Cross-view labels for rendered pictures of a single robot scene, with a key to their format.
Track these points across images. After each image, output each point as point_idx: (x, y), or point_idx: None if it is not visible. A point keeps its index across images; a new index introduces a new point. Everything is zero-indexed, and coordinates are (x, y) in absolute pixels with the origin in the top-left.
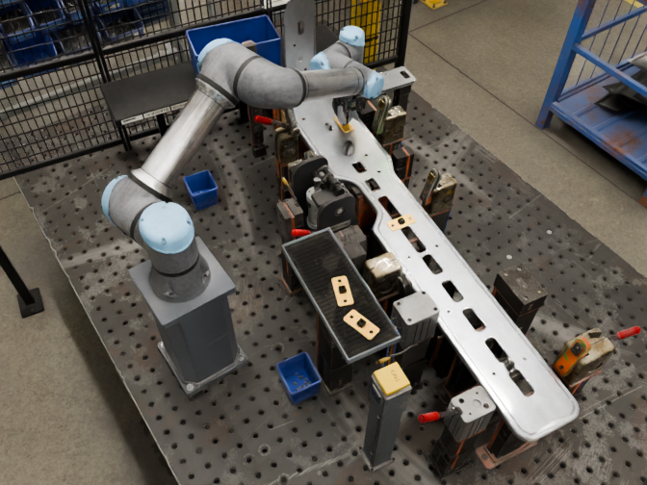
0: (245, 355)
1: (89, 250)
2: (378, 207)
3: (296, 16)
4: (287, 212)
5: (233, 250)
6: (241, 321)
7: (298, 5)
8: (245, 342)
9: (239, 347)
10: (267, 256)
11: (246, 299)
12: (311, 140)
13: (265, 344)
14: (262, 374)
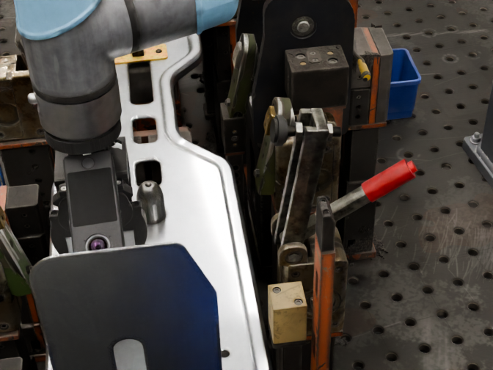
0: (466, 142)
1: None
2: (163, 82)
3: (147, 314)
4: (373, 37)
5: (475, 342)
6: (469, 205)
7: (123, 276)
8: (465, 172)
9: (477, 154)
10: (396, 310)
11: (454, 236)
12: (233, 272)
13: (428, 164)
14: (440, 128)
